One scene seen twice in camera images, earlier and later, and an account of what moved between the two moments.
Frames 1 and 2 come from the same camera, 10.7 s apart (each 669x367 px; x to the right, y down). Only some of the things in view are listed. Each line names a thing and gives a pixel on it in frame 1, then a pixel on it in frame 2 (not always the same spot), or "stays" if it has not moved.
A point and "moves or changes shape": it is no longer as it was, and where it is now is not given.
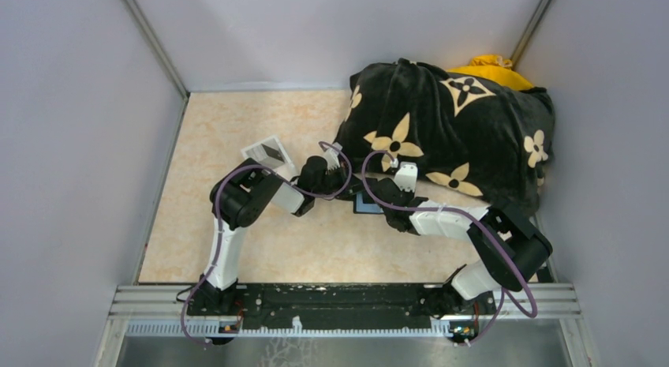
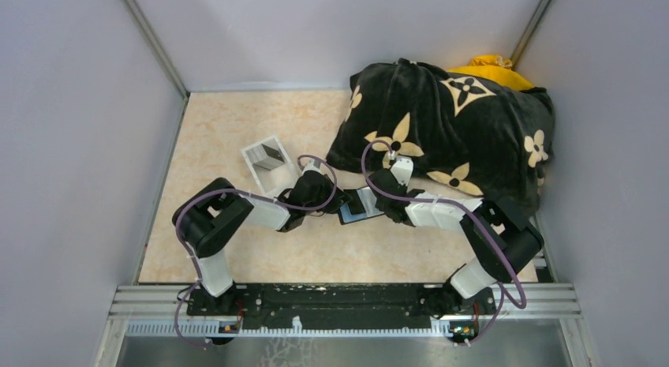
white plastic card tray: (270, 154) stays
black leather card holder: (364, 204) moves or changes shape
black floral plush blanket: (486, 140) stays
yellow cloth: (495, 69) stays
